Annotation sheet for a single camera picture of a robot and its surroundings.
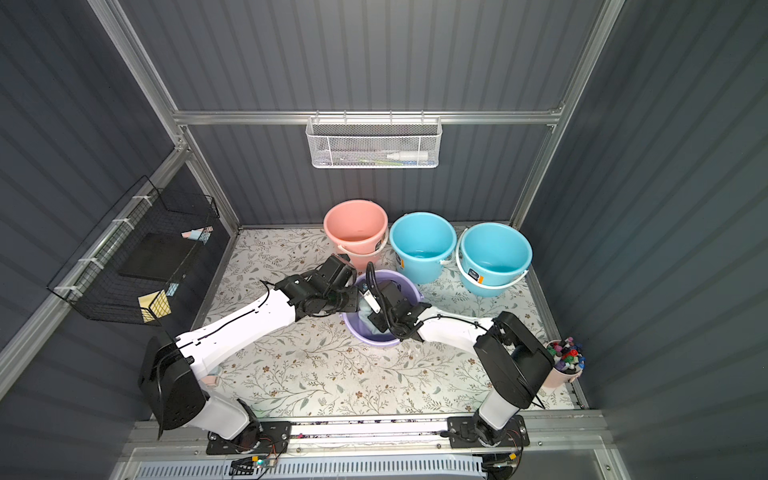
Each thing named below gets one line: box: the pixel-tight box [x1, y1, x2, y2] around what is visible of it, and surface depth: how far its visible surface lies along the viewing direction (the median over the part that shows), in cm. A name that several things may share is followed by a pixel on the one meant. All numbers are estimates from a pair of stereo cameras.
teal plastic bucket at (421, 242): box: [389, 211, 457, 285], surface depth 99 cm
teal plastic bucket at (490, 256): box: [456, 222, 533, 298], surface depth 96 cm
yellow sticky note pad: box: [137, 289, 172, 323], surface depth 66 cm
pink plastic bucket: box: [324, 200, 389, 272], surface depth 104 cm
